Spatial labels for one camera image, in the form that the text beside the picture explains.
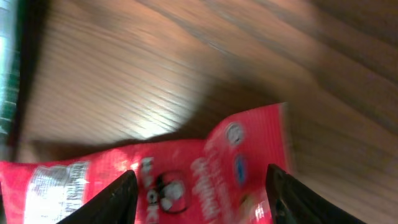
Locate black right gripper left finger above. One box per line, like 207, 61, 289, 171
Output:
57, 170, 138, 224

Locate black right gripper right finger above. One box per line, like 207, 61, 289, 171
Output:
265, 164, 364, 224

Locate red snack packet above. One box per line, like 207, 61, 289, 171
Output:
1, 104, 290, 223

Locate green 3M package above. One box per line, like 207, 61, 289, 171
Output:
1, 0, 25, 150

